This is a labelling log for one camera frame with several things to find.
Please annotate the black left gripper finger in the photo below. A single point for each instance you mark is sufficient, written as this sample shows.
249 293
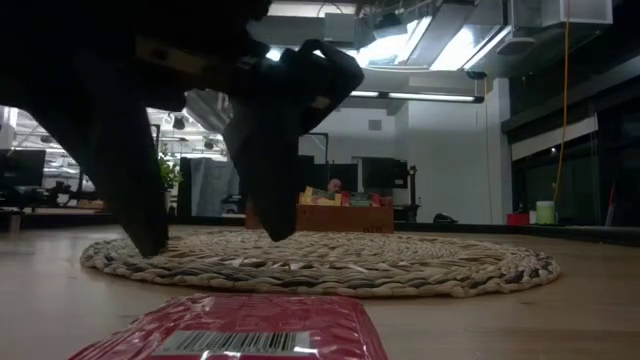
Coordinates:
270 165
125 190

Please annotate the red tea packet with barcode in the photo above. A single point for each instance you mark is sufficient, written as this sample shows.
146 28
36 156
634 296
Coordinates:
240 325

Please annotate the white ceiling box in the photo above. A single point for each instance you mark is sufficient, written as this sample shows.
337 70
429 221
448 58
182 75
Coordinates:
340 27

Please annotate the green plant in white pot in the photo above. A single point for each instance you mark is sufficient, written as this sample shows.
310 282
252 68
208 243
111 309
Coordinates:
170 172

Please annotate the grey cloth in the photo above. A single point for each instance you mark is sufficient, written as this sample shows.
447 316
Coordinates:
212 185

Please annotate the black partition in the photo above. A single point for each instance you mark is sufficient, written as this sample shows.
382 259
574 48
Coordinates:
345 175

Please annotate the LED light bar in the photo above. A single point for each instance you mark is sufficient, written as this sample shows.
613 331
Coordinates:
430 96

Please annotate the wooden organizer box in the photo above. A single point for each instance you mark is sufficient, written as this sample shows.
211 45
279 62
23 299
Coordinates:
345 220

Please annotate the black computer monitor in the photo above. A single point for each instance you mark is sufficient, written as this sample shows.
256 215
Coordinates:
22 167

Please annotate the round woven placemat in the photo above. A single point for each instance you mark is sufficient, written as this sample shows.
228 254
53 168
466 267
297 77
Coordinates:
350 265

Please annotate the black stand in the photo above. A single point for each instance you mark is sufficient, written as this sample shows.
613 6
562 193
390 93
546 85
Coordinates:
412 190

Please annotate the white air unit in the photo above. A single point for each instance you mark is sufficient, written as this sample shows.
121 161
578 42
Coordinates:
562 10

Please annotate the red bin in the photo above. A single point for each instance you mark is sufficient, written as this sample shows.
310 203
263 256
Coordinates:
517 218

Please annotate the light green cup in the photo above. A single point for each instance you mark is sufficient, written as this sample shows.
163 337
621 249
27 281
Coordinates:
545 212

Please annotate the red white pole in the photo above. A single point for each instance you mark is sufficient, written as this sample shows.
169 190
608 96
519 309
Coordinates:
610 205

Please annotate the black frame rig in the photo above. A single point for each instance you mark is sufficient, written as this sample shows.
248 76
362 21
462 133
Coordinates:
326 145

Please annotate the silver ventilation duct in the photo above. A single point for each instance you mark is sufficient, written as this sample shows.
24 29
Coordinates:
207 110

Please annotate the black wall screen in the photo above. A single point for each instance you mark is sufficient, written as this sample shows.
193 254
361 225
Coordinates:
385 172

